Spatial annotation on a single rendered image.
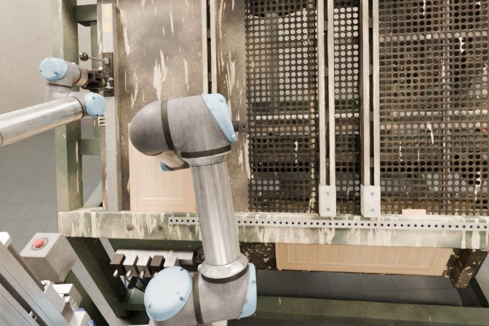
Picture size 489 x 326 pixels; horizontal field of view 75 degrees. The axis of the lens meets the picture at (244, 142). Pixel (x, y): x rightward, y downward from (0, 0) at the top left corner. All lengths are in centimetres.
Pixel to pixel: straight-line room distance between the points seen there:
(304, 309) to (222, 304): 121
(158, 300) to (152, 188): 80
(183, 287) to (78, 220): 99
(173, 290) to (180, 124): 38
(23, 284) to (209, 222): 35
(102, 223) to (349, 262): 131
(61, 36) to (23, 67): 273
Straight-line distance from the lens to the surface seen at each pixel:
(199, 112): 68
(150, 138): 70
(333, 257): 194
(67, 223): 175
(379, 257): 197
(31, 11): 416
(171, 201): 151
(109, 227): 164
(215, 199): 72
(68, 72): 123
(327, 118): 134
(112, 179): 160
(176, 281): 83
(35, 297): 64
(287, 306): 199
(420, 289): 240
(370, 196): 139
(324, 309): 200
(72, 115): 108
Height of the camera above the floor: 194
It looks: 35 degrees down
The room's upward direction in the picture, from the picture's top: 7 degrees counter-clockwise
